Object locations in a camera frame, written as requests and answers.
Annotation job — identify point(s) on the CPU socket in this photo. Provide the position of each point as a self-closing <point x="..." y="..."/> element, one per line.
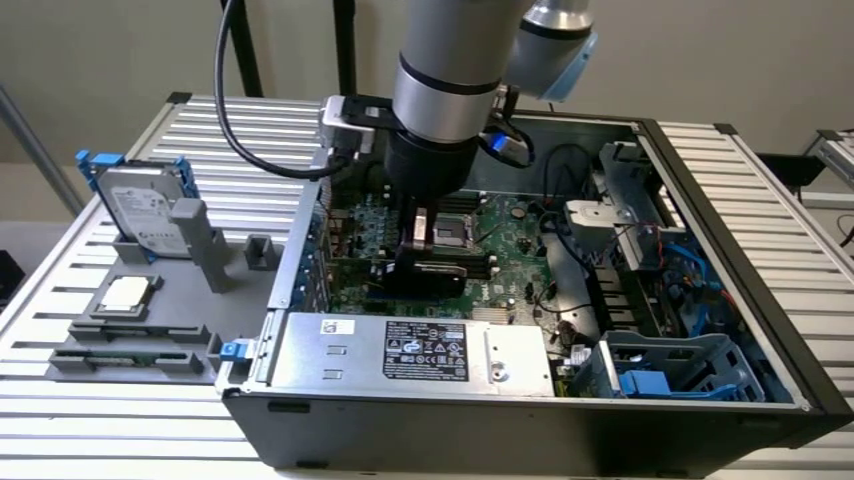
<point x="455" y="232"/>

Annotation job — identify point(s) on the silver power supply unit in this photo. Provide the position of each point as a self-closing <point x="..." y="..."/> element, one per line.
<point x="401" y="355"/>

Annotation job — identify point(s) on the hard disk with blue bracket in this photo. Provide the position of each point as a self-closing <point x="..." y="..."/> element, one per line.
<point x="143" y="210"/>

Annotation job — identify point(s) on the black box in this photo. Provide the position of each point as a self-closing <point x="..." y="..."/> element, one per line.
<point x="10" y="277"/>

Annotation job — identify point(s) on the black open PC case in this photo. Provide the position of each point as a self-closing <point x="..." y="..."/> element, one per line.
<point x="534" y="430"/>

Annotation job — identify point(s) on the green motherboard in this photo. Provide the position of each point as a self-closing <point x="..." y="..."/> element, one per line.
<point x="514" y="270"/>

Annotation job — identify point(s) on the silver coin cell battery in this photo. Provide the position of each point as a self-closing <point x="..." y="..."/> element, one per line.
<point x="518" y="211"/>

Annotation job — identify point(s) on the grey metal drive cage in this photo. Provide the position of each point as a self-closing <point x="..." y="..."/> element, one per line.
<point x="634" y="210"/>

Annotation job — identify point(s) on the silver CPU chip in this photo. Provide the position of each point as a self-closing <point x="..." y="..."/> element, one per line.
<point x="125" y="292"/>

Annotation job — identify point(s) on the grey metal frame pole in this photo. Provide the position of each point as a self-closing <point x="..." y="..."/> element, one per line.
<point x="34" y="150"/>

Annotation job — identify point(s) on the grey parts rack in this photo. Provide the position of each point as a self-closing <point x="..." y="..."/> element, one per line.
<point x="167" y="300"/>

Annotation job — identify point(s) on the black RAM slots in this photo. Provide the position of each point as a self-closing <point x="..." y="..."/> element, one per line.
<point x="482" y="267"/>

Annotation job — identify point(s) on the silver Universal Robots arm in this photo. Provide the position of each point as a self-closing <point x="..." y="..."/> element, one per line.
<point x="443" y="60"/>

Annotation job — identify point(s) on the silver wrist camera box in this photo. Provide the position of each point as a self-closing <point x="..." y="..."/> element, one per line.
<point x="343" y="122"/>

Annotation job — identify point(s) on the silver chipset heatsink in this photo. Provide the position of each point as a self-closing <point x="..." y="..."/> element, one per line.
<point x="493" y="316"/>

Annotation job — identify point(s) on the blue case latch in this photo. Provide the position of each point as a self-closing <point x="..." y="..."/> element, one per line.
<point x="237" y="349"/>

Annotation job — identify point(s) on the black graphics card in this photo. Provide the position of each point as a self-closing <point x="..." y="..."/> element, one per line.
<point x="441" y="282"/>

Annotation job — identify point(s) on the black stand pole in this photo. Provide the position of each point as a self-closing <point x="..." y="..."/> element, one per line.
<point x="249" y="47"/>
<point x="345" y="47"/>

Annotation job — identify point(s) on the green RAM stick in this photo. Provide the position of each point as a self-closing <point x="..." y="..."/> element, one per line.
<point x="121" y="359"/>

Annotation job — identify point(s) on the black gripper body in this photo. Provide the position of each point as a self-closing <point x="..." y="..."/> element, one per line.
<point x="430" y="162"/>

